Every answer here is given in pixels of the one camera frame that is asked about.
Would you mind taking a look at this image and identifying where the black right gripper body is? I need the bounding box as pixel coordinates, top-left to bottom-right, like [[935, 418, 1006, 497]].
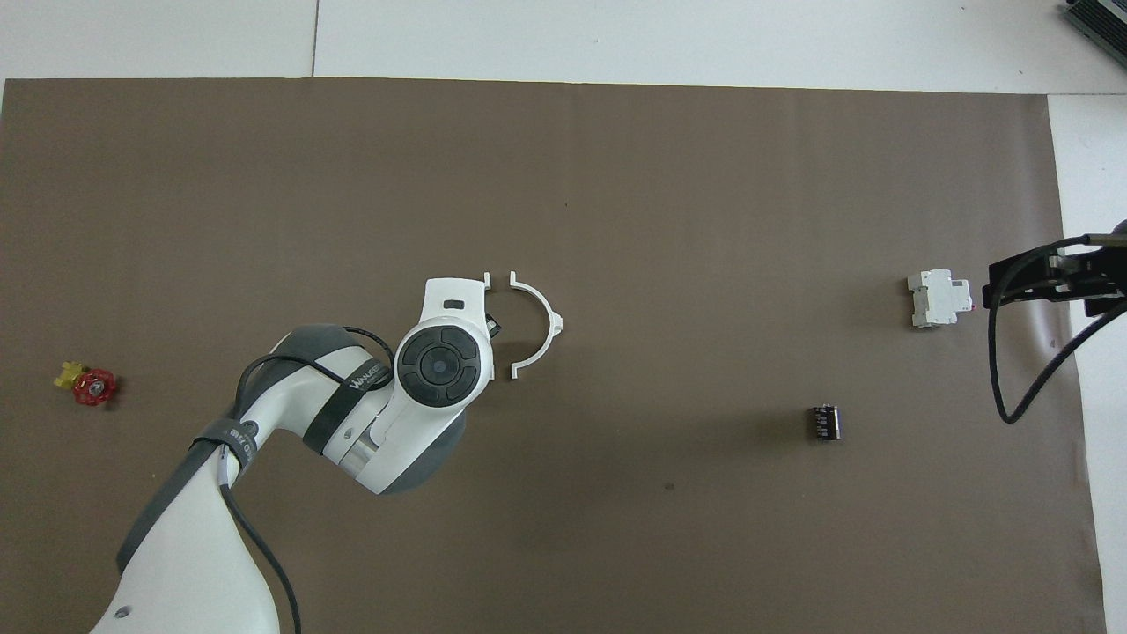
[[984, 247, 1127, 318]]

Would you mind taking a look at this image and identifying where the white circuit breaker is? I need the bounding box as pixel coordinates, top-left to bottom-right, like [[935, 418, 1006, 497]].
[[908, 269, 974, 329]]

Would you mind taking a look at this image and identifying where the brown paper mat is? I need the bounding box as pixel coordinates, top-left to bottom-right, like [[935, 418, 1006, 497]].
[[0, 77, 1109, 634]]

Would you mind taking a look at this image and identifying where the grey ribbed device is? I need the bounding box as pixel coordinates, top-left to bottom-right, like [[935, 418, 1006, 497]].
[[1061, 0, 1127, 45]]

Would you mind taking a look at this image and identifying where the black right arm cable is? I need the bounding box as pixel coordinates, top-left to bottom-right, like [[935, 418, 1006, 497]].
[[986, 233, 1127, 425]]

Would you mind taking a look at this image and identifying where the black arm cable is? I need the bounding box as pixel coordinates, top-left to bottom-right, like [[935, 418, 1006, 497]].
[[986, 233, 1127, 425], [220, 326, 397, 634]]

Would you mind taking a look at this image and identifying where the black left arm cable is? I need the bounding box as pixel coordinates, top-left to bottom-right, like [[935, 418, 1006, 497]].
[[220, 326, 397, 634]]

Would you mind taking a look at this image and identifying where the red-handled brass valve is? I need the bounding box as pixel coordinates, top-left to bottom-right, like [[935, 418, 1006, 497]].
[[55, 359, 118, 408]]

